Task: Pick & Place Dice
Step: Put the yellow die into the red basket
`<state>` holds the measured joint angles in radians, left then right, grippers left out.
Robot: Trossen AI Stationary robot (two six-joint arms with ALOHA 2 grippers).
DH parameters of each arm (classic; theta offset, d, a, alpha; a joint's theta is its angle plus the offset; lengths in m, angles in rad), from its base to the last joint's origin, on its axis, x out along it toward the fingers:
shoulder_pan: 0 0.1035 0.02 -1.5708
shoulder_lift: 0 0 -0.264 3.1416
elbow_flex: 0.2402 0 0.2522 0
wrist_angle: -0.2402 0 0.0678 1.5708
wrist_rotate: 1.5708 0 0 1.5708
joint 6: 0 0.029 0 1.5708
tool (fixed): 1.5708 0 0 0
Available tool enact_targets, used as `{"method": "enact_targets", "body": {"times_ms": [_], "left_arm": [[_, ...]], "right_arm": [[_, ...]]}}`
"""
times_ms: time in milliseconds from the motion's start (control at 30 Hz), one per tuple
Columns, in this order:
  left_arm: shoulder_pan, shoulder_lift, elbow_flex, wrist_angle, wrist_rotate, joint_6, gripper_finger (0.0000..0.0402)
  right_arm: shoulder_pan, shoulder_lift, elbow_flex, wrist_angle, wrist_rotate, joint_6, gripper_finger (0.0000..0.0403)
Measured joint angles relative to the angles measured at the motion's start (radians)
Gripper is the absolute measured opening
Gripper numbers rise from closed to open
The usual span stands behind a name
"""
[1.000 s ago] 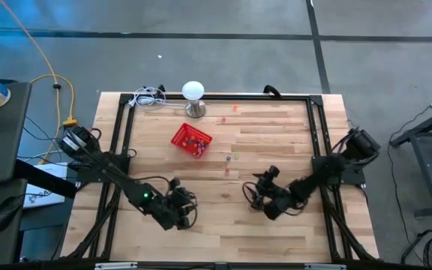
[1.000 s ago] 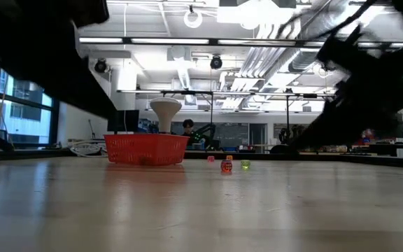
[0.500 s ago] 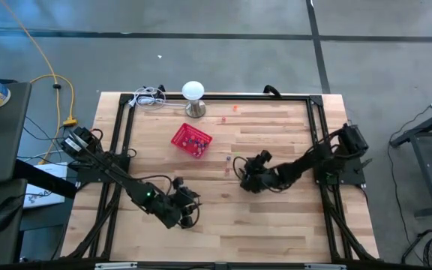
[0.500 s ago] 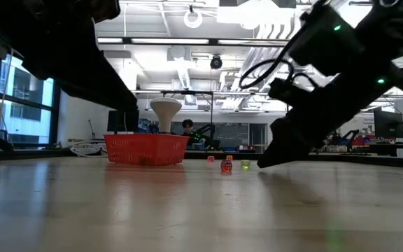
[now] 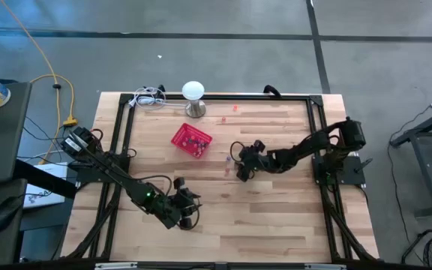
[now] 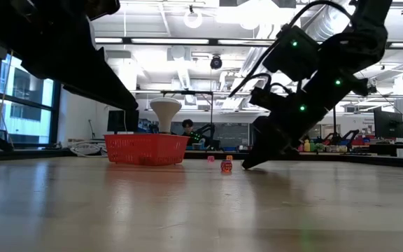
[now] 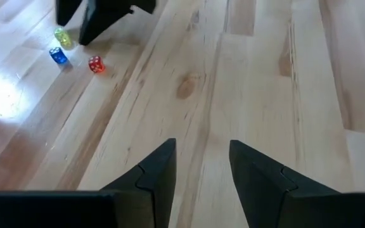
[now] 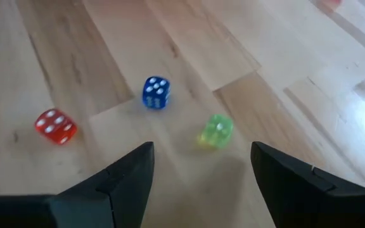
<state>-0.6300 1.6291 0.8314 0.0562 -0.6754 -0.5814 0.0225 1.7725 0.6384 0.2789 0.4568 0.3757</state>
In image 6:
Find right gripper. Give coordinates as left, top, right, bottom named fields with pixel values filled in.
left=242, top=94, right=328, bottom=170

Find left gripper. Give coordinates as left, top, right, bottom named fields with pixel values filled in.
left=15, top=17, right=139, bottom=111

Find red plastic basket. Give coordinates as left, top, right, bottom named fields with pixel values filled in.
left=104, top=133, right=190, bottom=167

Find black computer monitor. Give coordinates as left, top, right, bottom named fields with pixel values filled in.
left=106, top=109, right=141, bottom=134
left=373, top=108, right=403, bottom=139

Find white mushroom-shaped lamp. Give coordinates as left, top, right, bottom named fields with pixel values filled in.
left=148, top=97, right=183, bottom=136

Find overhead light bar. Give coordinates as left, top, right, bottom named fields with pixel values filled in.
left=94, top=36, right=403, bottom=49

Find black red background robots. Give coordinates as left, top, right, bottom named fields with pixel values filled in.
left=322, top=127, right=360, bottom=147

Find person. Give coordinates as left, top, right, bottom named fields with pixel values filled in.
left=181, top=118, right=197, bottom=137

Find red storage bins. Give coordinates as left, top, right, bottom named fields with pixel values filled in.
left=350, top=134, right=376, bottom=147

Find black background desk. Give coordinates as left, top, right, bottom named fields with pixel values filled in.
left=369, top=143, right=403, bottom=158

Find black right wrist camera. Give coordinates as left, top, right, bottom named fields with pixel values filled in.
left=249, top=85, right=286, bottom=111

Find white coiled cable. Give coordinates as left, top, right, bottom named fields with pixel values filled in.
left=67, top=139, right=107, bottom=158

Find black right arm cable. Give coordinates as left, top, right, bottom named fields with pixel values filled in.
left=228, top=0, right=355, bottom=99

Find black background rig frame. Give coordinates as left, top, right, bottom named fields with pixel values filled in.
left=161, top=90, right=215, bottom=136

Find black round ceiling camera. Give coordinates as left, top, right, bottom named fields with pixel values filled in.
left=209, top=55, right=223, bottom=70

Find white ring light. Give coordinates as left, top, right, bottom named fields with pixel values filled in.
left=183, top=8, right=204, bottom=29

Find silver ventilation duct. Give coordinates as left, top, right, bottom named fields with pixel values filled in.
left=243, top=0, right=355, bottom=76

